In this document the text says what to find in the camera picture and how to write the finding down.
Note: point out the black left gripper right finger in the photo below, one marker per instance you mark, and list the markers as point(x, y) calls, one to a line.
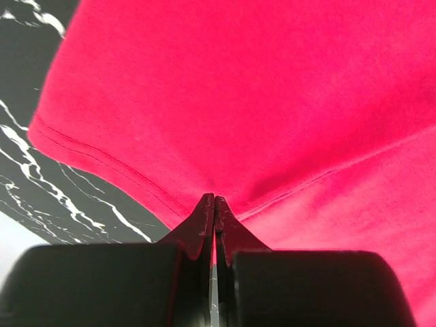
point(258, 286)

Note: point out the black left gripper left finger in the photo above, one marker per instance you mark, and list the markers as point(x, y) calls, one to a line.
point(166, 283)

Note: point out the magenta t shirt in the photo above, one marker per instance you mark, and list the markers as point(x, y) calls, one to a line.
point(315, 120)

